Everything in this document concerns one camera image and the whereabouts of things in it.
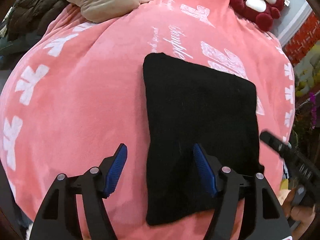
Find dark puffer jacket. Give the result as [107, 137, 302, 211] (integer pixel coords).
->
[1, 0, 69, 41]

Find black knit garment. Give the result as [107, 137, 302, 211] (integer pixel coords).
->
[143, 53, 260, 226]

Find red white teddy bear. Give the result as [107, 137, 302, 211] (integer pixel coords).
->
[229, 0, 290, 31]

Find pink plush blanket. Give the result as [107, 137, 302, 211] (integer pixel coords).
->
[1, 0, 295, 239]

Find person's right hand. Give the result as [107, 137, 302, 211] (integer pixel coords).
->
[277, 189, 316, 239]

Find purple orchid flowers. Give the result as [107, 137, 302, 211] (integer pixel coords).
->
[309, 92, 317, 130]

